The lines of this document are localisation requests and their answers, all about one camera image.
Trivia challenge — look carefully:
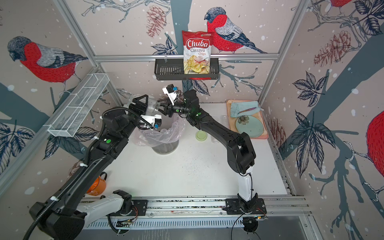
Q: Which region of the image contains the teal oval plate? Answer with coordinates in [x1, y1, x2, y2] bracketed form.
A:
[235, 116, 264, 138]

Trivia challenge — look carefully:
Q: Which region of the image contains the white wire mesh shelf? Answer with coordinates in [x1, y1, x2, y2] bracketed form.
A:
[48, 73, 110, 137]

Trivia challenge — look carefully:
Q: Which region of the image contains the clear plastic bin liner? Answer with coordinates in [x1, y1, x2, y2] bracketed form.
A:
[129, 115, 188, 148]

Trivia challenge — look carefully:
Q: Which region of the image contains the pink serving tray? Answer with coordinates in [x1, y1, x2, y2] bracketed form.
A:
[226, 100, 269, 140]

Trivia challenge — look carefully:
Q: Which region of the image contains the orange round object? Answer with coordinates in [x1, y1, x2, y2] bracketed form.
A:
[87, 172, 108, 196]

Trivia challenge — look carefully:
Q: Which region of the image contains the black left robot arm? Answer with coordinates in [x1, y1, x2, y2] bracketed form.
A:
[24, 95, 150, 240]

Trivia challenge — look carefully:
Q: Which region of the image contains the Chuba cassava chips bag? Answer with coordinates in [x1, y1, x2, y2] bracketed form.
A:
[182, 31, 213, 74]

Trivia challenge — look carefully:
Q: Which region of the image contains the green lid mung bean jar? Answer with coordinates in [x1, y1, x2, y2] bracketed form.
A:
[124, 95, 160, 116]

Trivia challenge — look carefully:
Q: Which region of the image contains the black corrugated cable conduit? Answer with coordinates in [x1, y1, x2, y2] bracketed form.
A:
[22, 106, 154, 240]

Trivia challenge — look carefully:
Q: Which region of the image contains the short clear mung bean jar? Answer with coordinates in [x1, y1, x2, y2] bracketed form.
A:
[211, 135, 219, 144]

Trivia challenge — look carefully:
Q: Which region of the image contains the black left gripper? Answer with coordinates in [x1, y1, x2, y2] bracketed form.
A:
[120, 94, 148, 140]

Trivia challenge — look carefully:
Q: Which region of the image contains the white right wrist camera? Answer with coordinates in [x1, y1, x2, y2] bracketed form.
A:
[163, 84, 178, 106]

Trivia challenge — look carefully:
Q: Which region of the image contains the dark grey wall shelf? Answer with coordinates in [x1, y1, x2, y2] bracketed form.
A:
[154, 58, 220, 81]

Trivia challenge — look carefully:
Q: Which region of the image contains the light green jar lid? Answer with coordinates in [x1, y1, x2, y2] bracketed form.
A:
[196, 131, 208, 142]

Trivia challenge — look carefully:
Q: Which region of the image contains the teal folded cloth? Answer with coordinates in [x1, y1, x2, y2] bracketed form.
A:
[230, 101, 262, 118]

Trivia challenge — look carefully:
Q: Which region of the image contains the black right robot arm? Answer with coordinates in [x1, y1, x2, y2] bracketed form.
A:
[159, 85, 266, 215]

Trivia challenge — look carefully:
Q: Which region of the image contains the white mesh trash bin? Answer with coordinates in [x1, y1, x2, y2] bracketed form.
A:
[148, 128, 179, 155]

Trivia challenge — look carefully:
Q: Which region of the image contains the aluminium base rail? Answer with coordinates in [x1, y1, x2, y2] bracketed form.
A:
[107, 196, 310, 218]

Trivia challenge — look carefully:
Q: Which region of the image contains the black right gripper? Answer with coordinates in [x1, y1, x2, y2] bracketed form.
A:
[152, 98, 192, 120]

